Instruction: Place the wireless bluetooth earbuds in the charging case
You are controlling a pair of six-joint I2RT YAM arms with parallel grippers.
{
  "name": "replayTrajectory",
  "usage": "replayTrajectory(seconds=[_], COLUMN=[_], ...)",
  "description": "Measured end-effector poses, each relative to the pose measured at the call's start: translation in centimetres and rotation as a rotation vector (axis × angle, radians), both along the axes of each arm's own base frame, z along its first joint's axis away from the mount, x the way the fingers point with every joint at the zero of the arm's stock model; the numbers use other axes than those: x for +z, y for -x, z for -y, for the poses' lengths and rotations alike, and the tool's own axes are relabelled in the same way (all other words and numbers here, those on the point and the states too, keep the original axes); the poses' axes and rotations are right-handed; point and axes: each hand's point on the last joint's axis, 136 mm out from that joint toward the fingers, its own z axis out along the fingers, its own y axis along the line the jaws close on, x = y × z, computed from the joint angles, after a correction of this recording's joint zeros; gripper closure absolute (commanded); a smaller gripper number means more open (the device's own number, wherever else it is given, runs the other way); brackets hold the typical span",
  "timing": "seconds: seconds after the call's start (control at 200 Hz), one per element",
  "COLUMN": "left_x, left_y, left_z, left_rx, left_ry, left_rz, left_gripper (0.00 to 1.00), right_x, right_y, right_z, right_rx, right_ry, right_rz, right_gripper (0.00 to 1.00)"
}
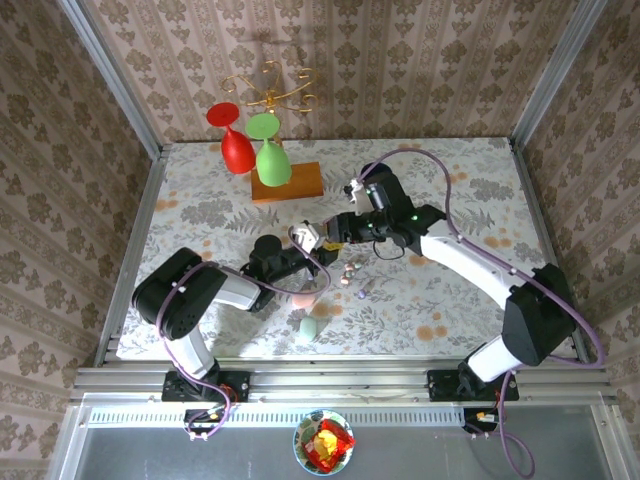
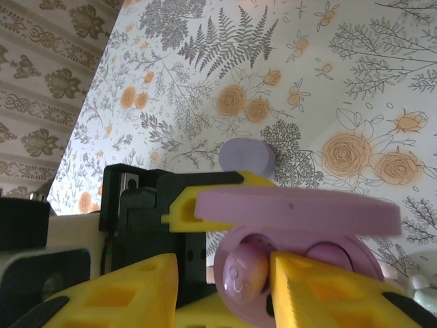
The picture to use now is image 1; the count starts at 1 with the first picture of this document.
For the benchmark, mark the pink earbud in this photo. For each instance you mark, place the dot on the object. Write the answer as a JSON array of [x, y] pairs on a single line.
[[347, 280]]

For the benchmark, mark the white object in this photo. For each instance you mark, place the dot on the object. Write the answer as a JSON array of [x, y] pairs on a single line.
[[362, 294]]

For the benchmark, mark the pink earbud charging case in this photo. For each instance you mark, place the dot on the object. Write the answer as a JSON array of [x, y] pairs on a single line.
[[303, 301]]

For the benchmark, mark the mint green earbud charging case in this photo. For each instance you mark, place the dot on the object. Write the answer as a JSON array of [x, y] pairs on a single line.
[[309, 330]]

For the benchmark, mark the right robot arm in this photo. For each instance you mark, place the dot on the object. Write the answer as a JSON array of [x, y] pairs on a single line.
[[537, 320]]

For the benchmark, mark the gold glass rack wooden base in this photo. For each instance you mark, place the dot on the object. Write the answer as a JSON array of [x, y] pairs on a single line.
[[305, 182]]

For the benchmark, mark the green wine glass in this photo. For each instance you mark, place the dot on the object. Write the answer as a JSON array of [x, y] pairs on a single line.
[[272, 162]]

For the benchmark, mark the floral tablecloth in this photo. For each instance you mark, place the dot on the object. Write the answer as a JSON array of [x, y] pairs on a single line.
[[425, 300]]

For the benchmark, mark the red wine glass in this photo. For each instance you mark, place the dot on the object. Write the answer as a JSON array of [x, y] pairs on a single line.
[[237, 150]]

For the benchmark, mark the black power connector box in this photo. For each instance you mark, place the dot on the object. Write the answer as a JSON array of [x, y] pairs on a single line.
[[472, 425], [200, 424]]

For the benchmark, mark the patterned bowl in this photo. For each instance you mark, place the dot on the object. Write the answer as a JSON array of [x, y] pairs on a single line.
[[298, 445]]

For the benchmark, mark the red snack packet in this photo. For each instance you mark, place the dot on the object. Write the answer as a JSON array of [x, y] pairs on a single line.
[[330, 450]]

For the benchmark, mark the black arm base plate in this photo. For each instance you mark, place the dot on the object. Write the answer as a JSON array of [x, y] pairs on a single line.
[[240, 387], [440, 385]]

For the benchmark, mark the aluminium frame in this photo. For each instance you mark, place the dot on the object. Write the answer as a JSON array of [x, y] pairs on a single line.
[[350, 382]]

